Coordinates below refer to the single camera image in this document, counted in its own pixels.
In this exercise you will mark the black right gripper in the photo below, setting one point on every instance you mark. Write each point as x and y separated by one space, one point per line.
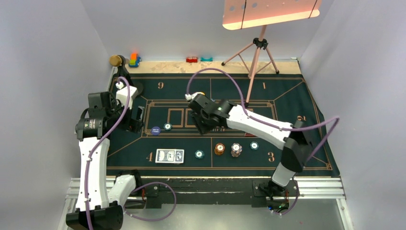
202 129

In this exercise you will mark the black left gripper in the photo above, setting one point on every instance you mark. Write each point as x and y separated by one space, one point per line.
127 124

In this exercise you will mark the purple small blind button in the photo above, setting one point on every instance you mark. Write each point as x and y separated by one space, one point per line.
155 131

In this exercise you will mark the orange poker chip stack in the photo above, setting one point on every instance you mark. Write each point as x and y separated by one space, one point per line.
219 149

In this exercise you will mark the green poker chip stack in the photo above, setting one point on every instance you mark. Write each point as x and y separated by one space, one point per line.
199 154

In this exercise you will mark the red triangle marker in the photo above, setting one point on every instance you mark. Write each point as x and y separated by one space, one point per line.
249 135

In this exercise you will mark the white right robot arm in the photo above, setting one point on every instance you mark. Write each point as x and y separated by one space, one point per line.
294 143

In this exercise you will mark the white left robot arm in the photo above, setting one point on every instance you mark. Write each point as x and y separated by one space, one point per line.
98 208

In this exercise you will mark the green poker table mat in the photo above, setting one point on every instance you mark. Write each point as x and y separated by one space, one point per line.
283 97

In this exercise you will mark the blue playing card deck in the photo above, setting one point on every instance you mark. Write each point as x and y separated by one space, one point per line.
173 156

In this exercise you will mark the pink white poker chip stack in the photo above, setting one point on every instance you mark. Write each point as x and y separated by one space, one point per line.
236 150

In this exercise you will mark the teal toy block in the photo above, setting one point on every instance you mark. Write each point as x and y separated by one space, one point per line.
206 59

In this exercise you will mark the red toy block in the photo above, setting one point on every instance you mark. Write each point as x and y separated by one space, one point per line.
192 59

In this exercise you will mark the colourful toy block stack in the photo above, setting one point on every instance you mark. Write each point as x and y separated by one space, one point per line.
134 60

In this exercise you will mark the pink tripod stand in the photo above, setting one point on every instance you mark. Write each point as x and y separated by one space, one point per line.
261 44

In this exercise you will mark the pink perforated board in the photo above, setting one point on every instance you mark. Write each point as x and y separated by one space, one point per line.
241 14

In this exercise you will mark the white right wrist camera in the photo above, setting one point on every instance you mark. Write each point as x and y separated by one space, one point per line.
190 97

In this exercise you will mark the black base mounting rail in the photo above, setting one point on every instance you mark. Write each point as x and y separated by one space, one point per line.
250 191

